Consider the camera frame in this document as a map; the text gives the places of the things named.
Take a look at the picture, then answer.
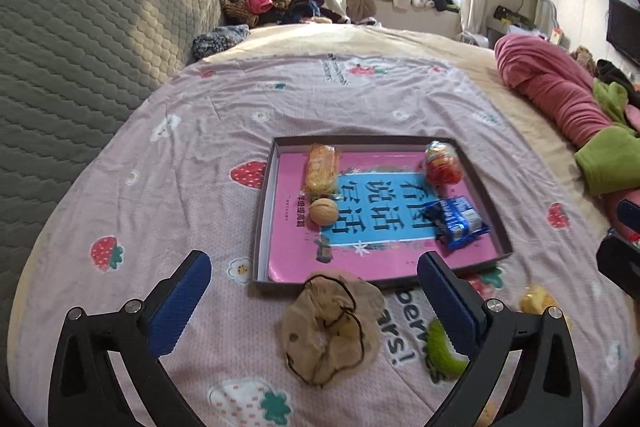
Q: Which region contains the pink and blue book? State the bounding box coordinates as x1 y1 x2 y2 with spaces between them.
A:
267 151 503 283

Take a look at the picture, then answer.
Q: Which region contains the yellow cake packet red label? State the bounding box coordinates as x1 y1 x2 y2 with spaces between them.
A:
519 284 573 333

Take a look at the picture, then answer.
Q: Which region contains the green blanket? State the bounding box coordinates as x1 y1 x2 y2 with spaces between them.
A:
574 79 640 196

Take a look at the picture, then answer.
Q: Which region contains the white framed vanity mirror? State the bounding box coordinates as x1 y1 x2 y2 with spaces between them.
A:
520 0 558 32

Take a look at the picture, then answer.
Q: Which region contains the brown stuffed toy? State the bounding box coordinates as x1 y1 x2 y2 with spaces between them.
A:
571 46 597 68

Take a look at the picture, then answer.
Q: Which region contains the black bag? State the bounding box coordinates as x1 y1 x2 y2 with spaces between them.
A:
494 5 531 28

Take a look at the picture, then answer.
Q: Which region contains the pink strawberry print bedsheet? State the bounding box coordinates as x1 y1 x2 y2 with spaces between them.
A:
7 54 636 427

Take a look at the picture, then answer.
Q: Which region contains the pink quilt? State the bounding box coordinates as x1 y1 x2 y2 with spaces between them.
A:
494 33 640 258

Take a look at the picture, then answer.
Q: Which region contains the beige mesh hair scrunchie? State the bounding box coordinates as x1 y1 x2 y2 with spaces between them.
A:
280 272 385 388

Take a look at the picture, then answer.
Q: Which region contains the black television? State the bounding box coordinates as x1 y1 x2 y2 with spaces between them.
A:
606 0 640 68

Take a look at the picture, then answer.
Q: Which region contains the red snack packet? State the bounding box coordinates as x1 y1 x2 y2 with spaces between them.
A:
424 140 463 186

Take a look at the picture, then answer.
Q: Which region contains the white dresser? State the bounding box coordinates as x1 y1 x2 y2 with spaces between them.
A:
485 18 568 50

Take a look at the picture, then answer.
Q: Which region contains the dark blue knitted cloth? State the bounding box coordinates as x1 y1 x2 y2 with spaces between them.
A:
192 25 250 60

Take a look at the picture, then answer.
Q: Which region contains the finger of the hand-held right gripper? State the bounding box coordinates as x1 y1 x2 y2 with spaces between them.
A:
616 199 640 233
596 229 640 297

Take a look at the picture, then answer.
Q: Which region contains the green fuzzy hair scrunchie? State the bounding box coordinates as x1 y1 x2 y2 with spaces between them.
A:
425 318 471 378

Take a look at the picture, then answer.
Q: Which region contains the blue snack packet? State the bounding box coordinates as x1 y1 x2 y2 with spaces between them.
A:
425 196 491 252

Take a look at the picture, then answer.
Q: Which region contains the dark cardboard box tray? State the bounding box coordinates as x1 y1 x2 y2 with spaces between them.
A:
250 136 513 295

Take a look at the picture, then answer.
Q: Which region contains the orange biscuit packet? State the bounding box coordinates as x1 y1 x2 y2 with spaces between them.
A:
304 144 342 196

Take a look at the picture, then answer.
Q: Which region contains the grey quilted headboard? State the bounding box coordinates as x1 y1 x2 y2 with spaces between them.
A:
0 0 223 188

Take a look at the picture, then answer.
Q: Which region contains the black garment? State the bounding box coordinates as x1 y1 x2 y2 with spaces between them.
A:
595 59 640 92

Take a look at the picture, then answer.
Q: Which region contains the walnut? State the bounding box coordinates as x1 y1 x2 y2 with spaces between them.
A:
309 198 341 227

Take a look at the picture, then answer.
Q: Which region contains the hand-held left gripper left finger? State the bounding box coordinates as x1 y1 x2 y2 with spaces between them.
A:
47 249 213 427

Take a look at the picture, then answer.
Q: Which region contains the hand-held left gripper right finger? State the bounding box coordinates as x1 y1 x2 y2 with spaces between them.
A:
417 251 583 427

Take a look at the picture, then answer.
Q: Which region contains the window bench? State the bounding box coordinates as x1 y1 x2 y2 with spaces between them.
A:
345 0 463 40

